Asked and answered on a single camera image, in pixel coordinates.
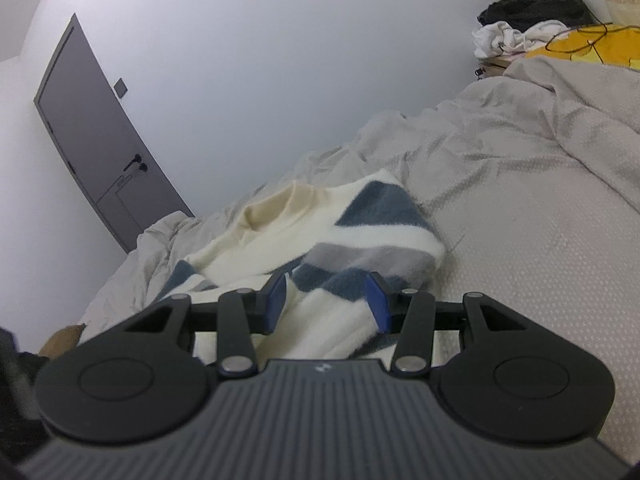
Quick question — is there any black cable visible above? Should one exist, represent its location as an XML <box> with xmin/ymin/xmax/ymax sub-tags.
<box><xmin>544</xmin><ymin>0</ymin><xmax>615</xmax><ymax>56</ymax></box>

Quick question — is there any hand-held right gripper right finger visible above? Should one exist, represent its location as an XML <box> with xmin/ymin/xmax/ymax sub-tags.
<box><xmin>365</xmin><ymin>271</ymin><xmax>527</xmax><ymax>378</ymax></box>

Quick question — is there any beige bed sheet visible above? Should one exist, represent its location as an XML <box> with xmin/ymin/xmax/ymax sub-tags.
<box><xmin>77</xmin><ymin>55</ymin><xmax>640</xmax><ymax>467</ymax></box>

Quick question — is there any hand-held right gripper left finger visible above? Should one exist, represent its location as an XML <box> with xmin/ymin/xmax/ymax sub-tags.
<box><xmin>124</xmin><ymin>274</ymin><xmax>288</xmax><ymax>378</ymax></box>

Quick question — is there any white crumpled cloth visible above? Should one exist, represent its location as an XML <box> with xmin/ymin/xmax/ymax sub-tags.
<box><xmin>472</xmin><ymin>19</ymin><xmax>569</xmax><ymax>59</ymax></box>

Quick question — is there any wooden nightstand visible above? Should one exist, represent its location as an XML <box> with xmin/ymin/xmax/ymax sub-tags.
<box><xmin>475</xmin><ymin>56</ymin><xmax>522</xmax><ymax>81</ymax></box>

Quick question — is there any white blue grey fuzzy sweater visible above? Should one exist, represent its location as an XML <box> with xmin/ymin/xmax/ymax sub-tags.
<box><xmin>149</xmin><ymin>169</ymin><xmax>447</xmax><ymax>362</ymax></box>

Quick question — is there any grey door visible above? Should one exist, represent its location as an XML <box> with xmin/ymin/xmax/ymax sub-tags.
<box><xmin>33</xmin><ymin>13</ymin><xmax>196</xmax><ymax>255</ymax></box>

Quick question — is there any tan rounded object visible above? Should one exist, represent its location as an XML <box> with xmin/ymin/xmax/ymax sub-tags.
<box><xmin>39</xmin><ymin>325</ymin><xmax>84</xmax><ymax>359</ymax></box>

